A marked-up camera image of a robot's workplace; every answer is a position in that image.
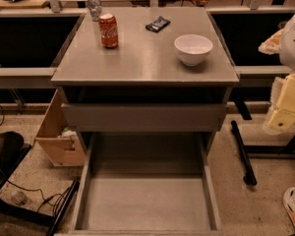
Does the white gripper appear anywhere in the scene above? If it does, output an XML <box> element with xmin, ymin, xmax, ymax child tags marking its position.
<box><xmin>258</xmin><ymin>29</ymin><xmax>295</xmax><ymax>135</ymax></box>

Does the grey top drawer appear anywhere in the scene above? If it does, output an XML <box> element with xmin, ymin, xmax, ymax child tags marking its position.
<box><xmin>61</xmin><ymin>103</ymin><xmax>227</xmax><ymax>132</ymax></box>

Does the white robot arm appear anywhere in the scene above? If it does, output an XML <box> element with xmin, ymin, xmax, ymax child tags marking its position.
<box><xmin>259</xmin><ymin>14</ymin><xmax>295</xmax><ymax>135</ymax></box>

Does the open grey middle drawer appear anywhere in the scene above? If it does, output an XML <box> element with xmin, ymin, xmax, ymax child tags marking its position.
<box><xmin>55</xmin><ymin>133</ymin><xmax>224</xmax><ymax>236</ymax></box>

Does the white ceramic bowl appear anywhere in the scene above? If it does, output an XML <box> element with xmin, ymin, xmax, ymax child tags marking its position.
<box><xmin>174</xmin><ymin>34</ymin><xmax>213</xmax><ymax>66</ymax></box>

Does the black frame on floor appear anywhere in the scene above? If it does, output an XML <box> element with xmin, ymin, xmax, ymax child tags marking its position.
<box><xmin>0</xmin><ymin>144</ymin><xmax>80</xmax><ymax>236</ymax></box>

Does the cardboard box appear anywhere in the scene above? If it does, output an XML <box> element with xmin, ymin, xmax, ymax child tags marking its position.
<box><xmin>35</xmin><ymin>91</ymin><xmax>85</xmax><ymax>166</ymax></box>

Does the grey drawer cabinet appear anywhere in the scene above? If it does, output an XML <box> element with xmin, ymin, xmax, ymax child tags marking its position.
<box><xmin>52</xmin><ymin>7</ymin><xmax>239</xmax><ymax>148</ymax></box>

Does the red coke can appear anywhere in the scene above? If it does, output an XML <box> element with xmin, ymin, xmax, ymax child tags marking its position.
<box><xmin>98</xmin><ymin>13</ymin><xmax>119</xmax><ymax>48</ymax></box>

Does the black pole on floor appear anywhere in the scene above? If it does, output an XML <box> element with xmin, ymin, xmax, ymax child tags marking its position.
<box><xmin>231</xmin><ymin>120</ymin><xmax>257</xmax><ymax>186</ymax></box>

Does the dark snack bar wrapper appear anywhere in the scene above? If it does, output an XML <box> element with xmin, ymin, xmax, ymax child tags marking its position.
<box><xmin>146</xmin><ymin>17</ymin><xmax>170</xmax><ymax>32</ymax></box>

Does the black cable on floor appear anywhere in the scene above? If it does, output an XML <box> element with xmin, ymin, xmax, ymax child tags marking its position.
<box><xmin>6</xmin><ymin>180</ymin><xmax>72</xmax><ymax>216</ymax></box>

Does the clear plastic water bottle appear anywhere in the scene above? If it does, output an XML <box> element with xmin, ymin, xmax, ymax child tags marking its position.
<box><xmin>88</xmin><ymin>0</ymin><xmax>102</xmax><ymax>22</ymax></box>

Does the dark bag on floor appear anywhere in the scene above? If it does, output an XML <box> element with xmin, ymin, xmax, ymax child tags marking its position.
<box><xmin>0</xmin><ymin>132</ymin><xmax>24</xmax><ymax>178</ymax></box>

